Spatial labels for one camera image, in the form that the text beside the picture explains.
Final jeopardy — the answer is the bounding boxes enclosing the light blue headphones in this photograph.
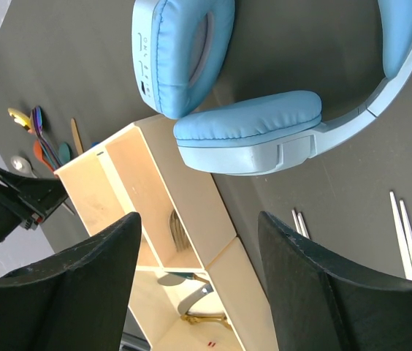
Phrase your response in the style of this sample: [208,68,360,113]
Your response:
[131,1,412,176]

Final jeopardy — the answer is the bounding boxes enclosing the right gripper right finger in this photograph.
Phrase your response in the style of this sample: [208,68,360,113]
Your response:
[258,211,412,350]

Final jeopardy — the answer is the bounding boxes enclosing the dark teal handled knife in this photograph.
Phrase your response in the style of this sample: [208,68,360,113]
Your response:
[157,272,209,287]

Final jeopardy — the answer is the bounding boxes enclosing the white chopstick inner right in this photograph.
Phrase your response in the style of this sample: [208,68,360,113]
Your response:
[389,191,412,281]

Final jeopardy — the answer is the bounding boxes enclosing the silver fork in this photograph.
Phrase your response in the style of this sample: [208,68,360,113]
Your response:
[169,210,191,252]

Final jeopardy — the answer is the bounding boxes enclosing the gold butter knife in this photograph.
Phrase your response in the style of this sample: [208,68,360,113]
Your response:
[70,118,84,155]

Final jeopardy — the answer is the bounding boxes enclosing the ornate gold spoon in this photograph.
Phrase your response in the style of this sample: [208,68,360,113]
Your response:
[180,314,232,330]

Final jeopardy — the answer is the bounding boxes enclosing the orange silicone spoon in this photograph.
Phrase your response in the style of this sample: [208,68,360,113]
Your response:
[33,140,55,173]

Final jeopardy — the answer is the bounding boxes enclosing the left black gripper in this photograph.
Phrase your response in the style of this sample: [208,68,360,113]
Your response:
[0,168,68,243]

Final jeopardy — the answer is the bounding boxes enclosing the teal silicone spoon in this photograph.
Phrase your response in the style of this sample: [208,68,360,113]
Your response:
[58,143,72,165]

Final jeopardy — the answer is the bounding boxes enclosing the iridescent blue purple spoon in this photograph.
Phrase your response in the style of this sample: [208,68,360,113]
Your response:
[31,105,61,169]

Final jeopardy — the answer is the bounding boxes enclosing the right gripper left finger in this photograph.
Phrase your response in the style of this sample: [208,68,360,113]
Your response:
[0,212,142,350]

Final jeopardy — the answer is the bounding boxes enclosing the cream divided utensil box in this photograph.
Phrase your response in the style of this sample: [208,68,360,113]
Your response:
[57,115,278,350]

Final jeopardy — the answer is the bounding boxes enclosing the silver round ladle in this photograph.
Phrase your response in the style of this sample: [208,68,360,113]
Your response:
[10,156,38,178]

